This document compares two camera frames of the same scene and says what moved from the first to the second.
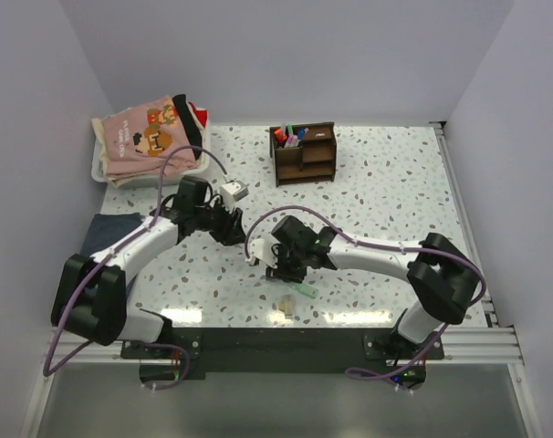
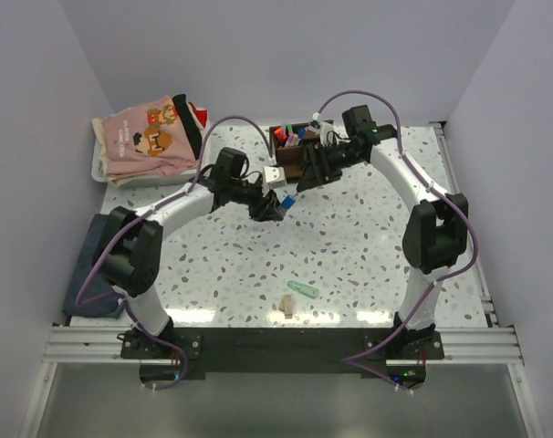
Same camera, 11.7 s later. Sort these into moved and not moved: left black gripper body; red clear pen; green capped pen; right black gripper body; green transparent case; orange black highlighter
Moved: right black gripper body; left black gripper body
Not moved: red clear pen; green capped pen; orange black highlighter; green transparent case
